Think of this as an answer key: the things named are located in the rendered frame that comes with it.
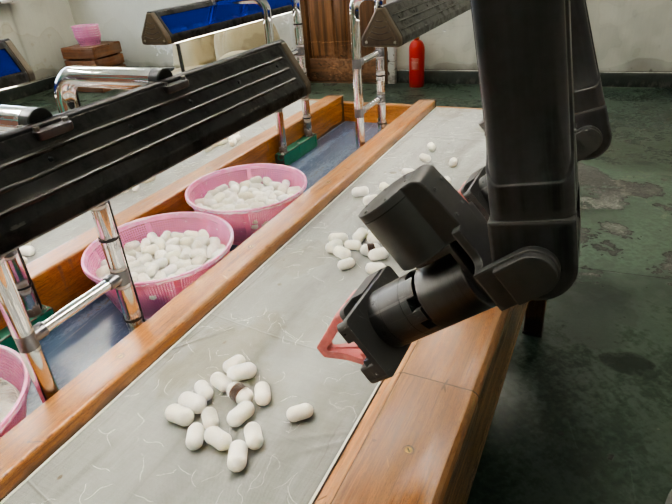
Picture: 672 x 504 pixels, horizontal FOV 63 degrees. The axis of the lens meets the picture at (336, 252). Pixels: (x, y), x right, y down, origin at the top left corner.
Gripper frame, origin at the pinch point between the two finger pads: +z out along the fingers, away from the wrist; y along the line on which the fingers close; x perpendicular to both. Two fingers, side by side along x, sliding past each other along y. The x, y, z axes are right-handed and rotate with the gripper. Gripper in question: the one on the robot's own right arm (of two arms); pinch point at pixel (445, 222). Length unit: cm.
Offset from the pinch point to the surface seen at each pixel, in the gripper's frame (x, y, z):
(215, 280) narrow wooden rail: -16.6, 21.2, 26.7
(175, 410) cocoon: -8.3, 45.6, 17.4
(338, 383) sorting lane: 2.9, 32.6, 7.7
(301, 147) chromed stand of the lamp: -29, -55, 52
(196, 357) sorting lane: -10.3, 35.3, 23.1
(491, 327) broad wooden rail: 11.3, 17.9, -5.6
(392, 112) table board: -20, -92, 41
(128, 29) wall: -285, -404, 383
